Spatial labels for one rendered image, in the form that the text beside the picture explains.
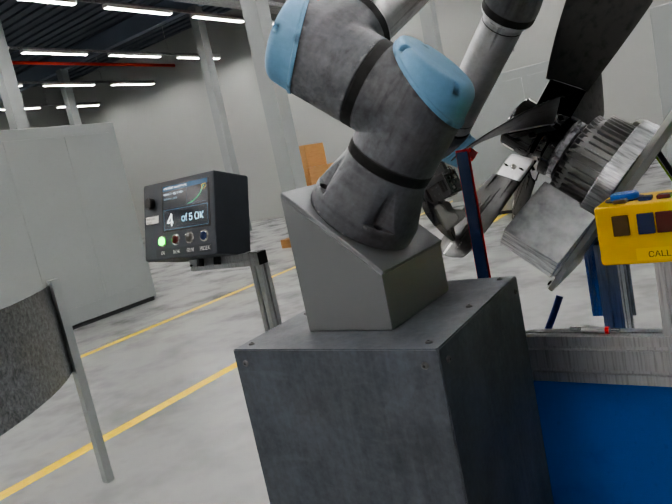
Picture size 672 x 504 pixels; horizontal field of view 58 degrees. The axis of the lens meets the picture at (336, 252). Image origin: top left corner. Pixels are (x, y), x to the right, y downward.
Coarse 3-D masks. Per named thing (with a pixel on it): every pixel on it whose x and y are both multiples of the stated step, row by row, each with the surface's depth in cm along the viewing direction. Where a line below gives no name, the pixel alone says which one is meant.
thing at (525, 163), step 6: (510, 156) 144; (516, 156) 142; (522, 156) 141; (504, 162) 144; (510, 162) 143; (516, 162) 141; (522, 162) 140; (528, 162) 138; (504, 168) 143; (510, 168) 142; (516, 168) 140; (522, 168) 139; (528, 168) 137; (498, 174) 144; (504, 174) 142; (510, 174) 141; (516, 174) 139; (522, 174) 137
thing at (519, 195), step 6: (528, 174) 152; (528, 180) 152; (534, 180) 150; (522, 186) 158; (528, 186) 153; (516, 192) 164; (522, 192) 158; (528, 192) 154; (516, 198) 165; (522, 198) 159; (528, 198) 155; (516, 204) 165; (522, 204) 159; (516, 210) 165
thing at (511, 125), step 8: (560, 96) 107; (544, 104) 107; (552, 104) 109; (528, 112) 109; (536, 112) 111; (544, 112) 113; (552, 112) 115; (512, 120) 110; (520, 120) 113; (528, 120) 116; (536, 120) 119; (544, 120) 121; (552, 120) 123; (496, 128) 111; (504, 128) 115; (512, 128) 121; (520, 128) 128; (488, 136) 116; (472, 144) 114
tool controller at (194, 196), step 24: (144, 192) 150; (168, 192) 144; (192, 192) 139; (216, 192) 135; (240, 192) 141; (192, 216) 139; (216, 216) 135; (240, 216) 141; (168, 240) 144; (216, 240) 134; (240, 240) 140; (216, 264) 143
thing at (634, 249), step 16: (656, 192) 92; (608, 208) 88; (624, 208) 87; (640, 208) 86; (656, 208) 85; (608, 224) 89; (608, 240) 89; (624, 240) 88; (640, 240) 87; (656, 240) 86; (608, 256) 90; (624, 256) 89; (640, 256) 87; (656, 256) 86
